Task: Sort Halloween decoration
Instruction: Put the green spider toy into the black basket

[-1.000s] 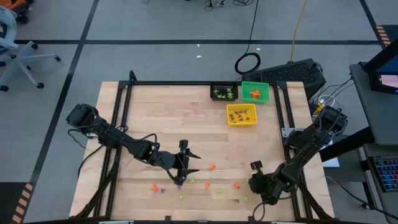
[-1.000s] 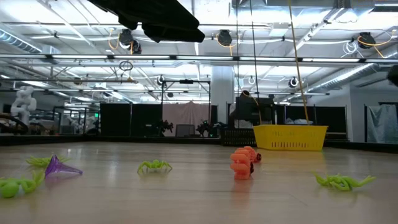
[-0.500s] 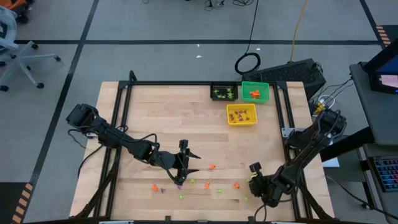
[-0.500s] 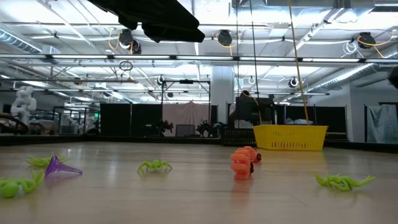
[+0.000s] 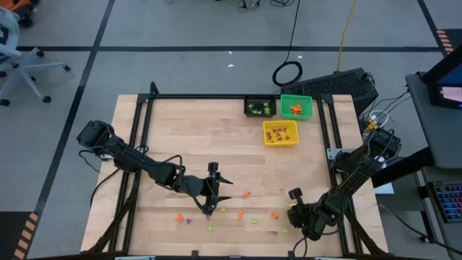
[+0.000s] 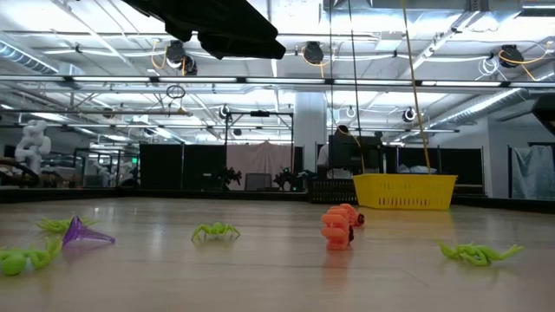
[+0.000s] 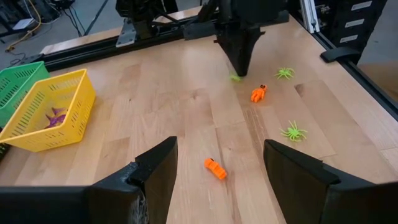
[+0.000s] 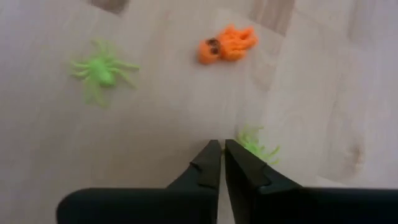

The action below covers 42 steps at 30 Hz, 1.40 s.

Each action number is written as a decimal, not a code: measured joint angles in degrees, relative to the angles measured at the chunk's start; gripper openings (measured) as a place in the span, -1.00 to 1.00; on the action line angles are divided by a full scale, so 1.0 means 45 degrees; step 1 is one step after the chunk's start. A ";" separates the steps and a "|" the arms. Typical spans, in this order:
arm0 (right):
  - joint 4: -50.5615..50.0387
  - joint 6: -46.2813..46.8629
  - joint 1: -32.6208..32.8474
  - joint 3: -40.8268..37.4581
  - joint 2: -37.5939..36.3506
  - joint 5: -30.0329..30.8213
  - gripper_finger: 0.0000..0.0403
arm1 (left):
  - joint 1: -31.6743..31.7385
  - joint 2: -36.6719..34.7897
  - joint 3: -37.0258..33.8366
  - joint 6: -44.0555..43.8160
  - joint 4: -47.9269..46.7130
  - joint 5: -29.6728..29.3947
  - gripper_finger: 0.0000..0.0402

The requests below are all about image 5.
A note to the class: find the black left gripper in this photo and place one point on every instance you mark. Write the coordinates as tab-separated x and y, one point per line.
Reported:
202	187

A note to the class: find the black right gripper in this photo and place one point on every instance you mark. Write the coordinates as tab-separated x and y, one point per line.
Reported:
307	216

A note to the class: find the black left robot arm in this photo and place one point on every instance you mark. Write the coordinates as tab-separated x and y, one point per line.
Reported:
133	159

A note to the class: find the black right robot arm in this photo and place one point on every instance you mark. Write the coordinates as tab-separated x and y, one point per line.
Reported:
361	162

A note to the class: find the white paper sheet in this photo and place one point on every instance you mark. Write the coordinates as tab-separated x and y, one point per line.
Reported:
387	188

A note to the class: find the yellow plastic basket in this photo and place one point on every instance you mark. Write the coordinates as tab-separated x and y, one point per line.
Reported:
294	126

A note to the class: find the black plastic basket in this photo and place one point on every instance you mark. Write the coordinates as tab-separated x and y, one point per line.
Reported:
260	97

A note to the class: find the green plastic basket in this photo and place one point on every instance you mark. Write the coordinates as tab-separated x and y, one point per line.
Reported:
287	103

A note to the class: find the black desk support beam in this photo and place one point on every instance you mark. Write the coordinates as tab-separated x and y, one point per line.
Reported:
404	166

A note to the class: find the yellow power plug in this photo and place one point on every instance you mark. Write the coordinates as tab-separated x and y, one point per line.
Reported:
371	125

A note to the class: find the black computer tower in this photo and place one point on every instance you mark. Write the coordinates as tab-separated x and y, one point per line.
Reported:
332	85

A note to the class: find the grey keyboard desk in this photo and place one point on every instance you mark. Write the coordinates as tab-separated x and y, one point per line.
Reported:
444	238

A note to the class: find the backlit keyboard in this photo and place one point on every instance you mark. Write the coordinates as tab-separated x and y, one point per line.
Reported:
449	202

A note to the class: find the grey side desk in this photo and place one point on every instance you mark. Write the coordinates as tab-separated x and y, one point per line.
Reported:
433	141

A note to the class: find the black monitor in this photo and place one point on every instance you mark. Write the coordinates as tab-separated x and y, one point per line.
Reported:
451	92

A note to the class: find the black orange-striped floor mat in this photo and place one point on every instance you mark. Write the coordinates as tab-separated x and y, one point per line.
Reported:
445	45
11	231

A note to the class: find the white office chair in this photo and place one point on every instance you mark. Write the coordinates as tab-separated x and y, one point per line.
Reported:
22	68

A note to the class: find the orange chair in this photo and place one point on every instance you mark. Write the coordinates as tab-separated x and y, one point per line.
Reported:
16	4

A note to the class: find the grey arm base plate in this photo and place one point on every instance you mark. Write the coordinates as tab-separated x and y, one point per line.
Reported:
332	151

